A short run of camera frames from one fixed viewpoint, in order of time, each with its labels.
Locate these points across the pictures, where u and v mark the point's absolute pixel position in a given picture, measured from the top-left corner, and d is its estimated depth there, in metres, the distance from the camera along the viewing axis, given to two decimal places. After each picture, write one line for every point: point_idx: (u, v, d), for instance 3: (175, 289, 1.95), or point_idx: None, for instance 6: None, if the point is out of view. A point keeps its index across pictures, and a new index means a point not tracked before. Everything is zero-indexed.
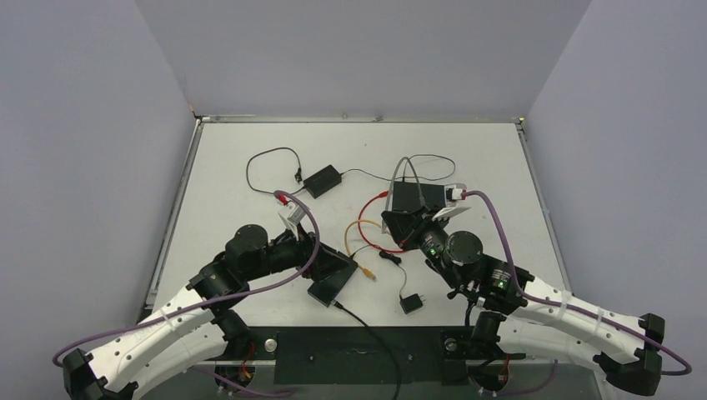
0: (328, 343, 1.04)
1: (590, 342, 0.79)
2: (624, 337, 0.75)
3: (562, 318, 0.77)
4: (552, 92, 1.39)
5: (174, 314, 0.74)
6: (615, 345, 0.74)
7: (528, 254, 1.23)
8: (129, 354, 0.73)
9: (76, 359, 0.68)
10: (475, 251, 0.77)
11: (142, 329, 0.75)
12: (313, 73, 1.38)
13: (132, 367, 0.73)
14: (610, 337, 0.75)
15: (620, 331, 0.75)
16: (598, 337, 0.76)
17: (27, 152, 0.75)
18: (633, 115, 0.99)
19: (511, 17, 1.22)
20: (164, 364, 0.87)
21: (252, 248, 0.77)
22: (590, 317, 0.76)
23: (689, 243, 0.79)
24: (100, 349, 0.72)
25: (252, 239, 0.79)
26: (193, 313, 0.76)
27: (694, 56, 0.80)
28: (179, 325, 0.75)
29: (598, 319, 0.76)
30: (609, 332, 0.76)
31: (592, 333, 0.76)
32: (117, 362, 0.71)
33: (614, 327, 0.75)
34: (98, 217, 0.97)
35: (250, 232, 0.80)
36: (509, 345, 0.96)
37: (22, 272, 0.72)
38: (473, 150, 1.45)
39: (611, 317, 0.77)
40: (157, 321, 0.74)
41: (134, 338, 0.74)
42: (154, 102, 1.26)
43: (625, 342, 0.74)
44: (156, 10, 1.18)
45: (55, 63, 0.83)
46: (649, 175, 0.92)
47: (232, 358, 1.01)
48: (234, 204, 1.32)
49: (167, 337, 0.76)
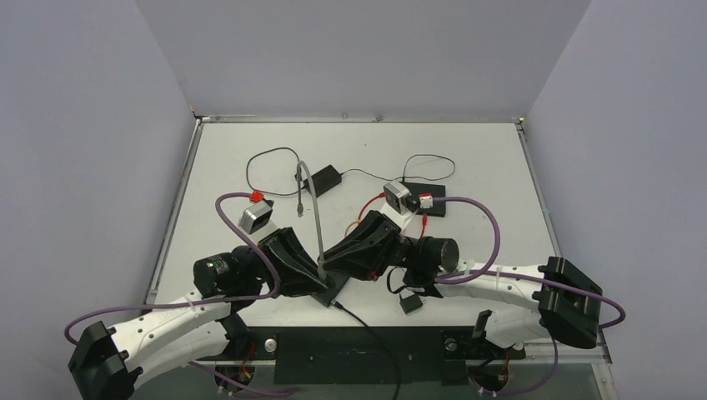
0: (328, 342, 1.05)
1: (512, 302, 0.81)
2: (525, 285, 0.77)
3: (470, 287, 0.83)
4: (552, 92, 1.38)
5: (198, 302, 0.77)
6: (520, 295, 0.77)
7: (528, 253, 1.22)
8: (151, 333, 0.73)
9: (98, 332, 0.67)
10: (458, 259, 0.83)
11: (163, 312, 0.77)
12: (312, 73, 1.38)
13: (149, 348, 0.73)
14: (511, 289, 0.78)
15: (519, 280, 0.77)
16: (502, 292, 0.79)
17: (29, 157, 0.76)
18: (634, 115, 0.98)
19: (512, 16, 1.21)
20: (168, 353, 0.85)
21: (205, 289, 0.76)
22: (490, 276, 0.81)
23: (689, 244, 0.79)
24: (122, 326, 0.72)
25: (204, 281, 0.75)
26: (217, 305, 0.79)
27: (694, 54, 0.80)
28: (201, 314, 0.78)
29: (496, 275, 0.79)
30: (510, 284, 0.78)
31: (497, 291, 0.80)
32: (139, 338, 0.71)
33: (513, 278, 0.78)
34: (99, 219, 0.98)
35: (202, 272, 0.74)
36: (496, 336, 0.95)
37: (23, 274, 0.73)
38: (473, 150, 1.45)
39: (513, 271, 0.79)
40: (183, 306, 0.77)
41: (157, 319, 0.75)
42: (155, 102, 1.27)
43: (525, 289, 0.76)
44: (156, 10, 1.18)
45: (54, 66, 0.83)
46: (649, 175, 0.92)
47: (232, 359, 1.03)
48: (241, 204, 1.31)
49: (184, 325, 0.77)
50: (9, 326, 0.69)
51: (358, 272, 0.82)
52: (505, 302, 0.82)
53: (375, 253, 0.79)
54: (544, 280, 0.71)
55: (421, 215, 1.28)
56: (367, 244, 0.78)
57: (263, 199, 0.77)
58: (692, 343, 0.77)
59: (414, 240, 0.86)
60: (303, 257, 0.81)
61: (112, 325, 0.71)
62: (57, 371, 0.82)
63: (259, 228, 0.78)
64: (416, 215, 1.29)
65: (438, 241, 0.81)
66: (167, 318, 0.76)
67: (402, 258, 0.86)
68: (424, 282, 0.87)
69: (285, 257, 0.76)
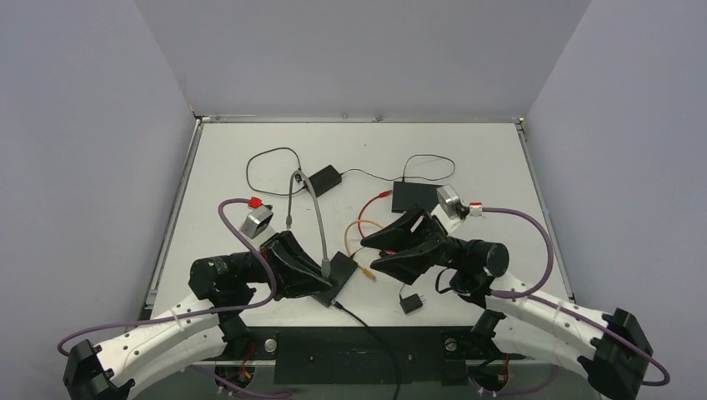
0: (328, 343, 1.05)
1: (560, 337, 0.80)
2: (584, 327, 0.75)
3: (523, 308, 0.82)
4: (552, 92, 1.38)
5: (184, 315, 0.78)
6: (574, 335, 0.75)
7: (528, 253, 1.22)
8: (137, 350, 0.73)
9: (85, 349, 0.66)
10: (506, 267, 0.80)
11: (150, 327, 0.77)
12: (312, 73, 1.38)
13: (136, 364, 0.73)
14: (568, 327, 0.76)
15: (579, 321, 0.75)
16: (557, 326, 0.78)
17: (28, 158, 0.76)
18: (634, 115, 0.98)
19: (512, 15, 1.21)
20: (162, 362, 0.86)
21: (202, 290, 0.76)
22: (549, 307, 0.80)
23: (689, 244, 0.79)
24: (107, 342, 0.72)
25: (202, 282, 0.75)
26: (203, 317, 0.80)
27: (694, 54, 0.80)
28: (187, 327, 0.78)
29: (556, 308, 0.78)
30: (569, 322, 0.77)
31: (550, 322, 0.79)
32: (124, 356, 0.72)
33: (573, 317, 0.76)
34: (98, 221, 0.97)
35: (200, 272, 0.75)
36: (503, 340, 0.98)
37: (22, 277, 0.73)
38: (473, 150, 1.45)
39: (574, 309, 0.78)
40: (167, 320, 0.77)
41: (142, 335, 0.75)
42: (155, 102, 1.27)
43: (581, 332, 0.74)
44: (156, 10, 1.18)
45: (54, 66, 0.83)
46: (648, 175, 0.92)
47: (232, 359, 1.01)
48: (237, 207, 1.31)
49: (172, 337, 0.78)
50: (7, 329, 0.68)
51: (404, 277, 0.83)
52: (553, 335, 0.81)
53: (425, 262, 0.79)
54: (606, 329, 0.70)
55: None
56: (415, 253, 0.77)
57: (263, 204, 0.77)
58: (691, 343, 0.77)
59: (462, 242, 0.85)
60: (307, 260, 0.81)
61: (97, 343, 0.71)
62: (57, 374, 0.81)
63: (260, 234, 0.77)
64: None
65: (486, 245, 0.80)
66: (152, 333, 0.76)
67: (448, 261, 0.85)
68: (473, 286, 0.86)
69: (289, 261, 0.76)
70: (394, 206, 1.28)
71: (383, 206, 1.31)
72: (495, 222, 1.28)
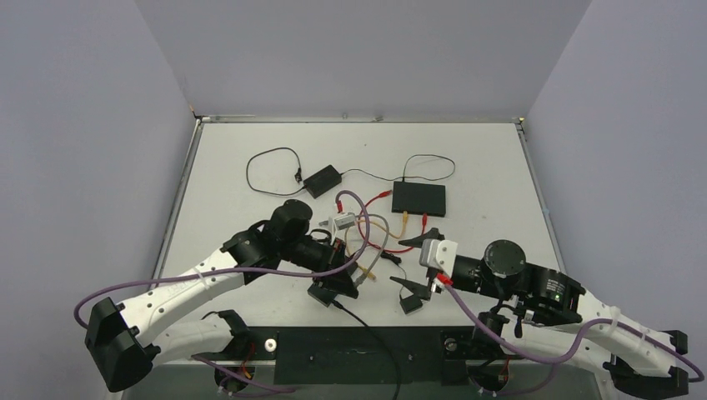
0: (328, 343, 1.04)
1: (620, 354, 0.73)
2: (659, 353, 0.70)
3: (611, 336, 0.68)
4: (552, 92, 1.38)
5: (209, 273, 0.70)
6: (651, 362, 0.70)
7: (529, 253, 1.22)
8: (161, 307, 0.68)
9: (107, 308, 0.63)
10: (521, 260, 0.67)
11: (175, 284, 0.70)
12: (312, 73, 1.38)
13: (162, 322, 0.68)
14: (649, 355, 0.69)
15: (657, 347, 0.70)
16: (637, 354, 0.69)
17: (27, 157, 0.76)
18: (633, 115, 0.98)
19: (512, 15, 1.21)
20: (183, 340, 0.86)
21: (299, 218, 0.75)
22: (634, 335, 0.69)
23: (690, 242, 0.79)
24: (132, 301, 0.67)
25: (299, 212, 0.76)
26: (228, 277, 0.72)
27: (694, 54, 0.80)
28: (213, 286, 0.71)
29: (642, 337, 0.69)
30: (649, 350, 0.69)
31: (632, 350, 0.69)
32: (148, 314, 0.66)
33: (654, 344, 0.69)
34: (98, 220, 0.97)
35: (298, 205, 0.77)
36: (513, 347, 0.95)
37: (22, 276, 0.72)
38: (473, 150, 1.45)
39: (650, 333, 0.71)
40: (192, 278, 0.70)
41: (167, 292, 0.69)
42: (154, 102, 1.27)
43: (659, 359, 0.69)
44: (157, 10, 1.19)
45: (54, 64, 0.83)
46: (649, 174, 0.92)
47: (232, 359, 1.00)
48: (236, 207, 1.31)
49: (198, 297, 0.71)
50: (7, 329, 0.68)
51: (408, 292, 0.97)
52: (614, 351, 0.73)
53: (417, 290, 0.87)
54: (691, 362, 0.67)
55: (421, 215, 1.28)
56: None
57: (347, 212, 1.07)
58: (694, 343, 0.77)
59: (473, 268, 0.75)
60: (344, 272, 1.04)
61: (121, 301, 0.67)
62: (56, 375, 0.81)
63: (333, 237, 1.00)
64: (417, 215, 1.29)
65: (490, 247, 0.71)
66: (178, 292, 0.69)
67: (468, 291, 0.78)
68: (543, 302, 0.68)
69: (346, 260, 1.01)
70: (394, 206, 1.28)
71: (383, 206, 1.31)
72: (496, 222, 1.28)
